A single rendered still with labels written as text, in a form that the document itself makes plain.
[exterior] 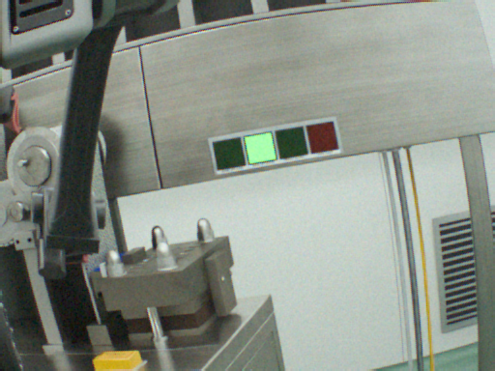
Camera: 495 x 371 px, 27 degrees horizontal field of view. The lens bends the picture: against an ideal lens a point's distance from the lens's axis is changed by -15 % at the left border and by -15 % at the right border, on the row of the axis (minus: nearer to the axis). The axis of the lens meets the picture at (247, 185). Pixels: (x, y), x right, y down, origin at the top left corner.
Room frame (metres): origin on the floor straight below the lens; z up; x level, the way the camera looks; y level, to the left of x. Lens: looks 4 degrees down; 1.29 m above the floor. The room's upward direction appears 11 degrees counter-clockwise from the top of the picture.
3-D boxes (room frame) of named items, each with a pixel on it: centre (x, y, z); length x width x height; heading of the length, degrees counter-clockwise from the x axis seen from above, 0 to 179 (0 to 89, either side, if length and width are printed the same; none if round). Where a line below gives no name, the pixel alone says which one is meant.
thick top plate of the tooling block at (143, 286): (2.14, 0.17, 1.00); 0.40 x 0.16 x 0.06; 169
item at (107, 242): (2.12, 0.30, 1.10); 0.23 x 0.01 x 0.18; 169
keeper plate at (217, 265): (2.14, 0.08, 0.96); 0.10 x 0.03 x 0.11; 169
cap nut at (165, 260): (1.98, 0.16, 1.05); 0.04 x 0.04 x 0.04
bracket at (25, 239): (1.99, 0.42, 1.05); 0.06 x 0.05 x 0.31; 169
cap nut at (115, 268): (1.98, 0.25, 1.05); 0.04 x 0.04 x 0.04
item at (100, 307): (2.13, 0.30, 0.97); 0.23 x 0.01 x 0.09; 169
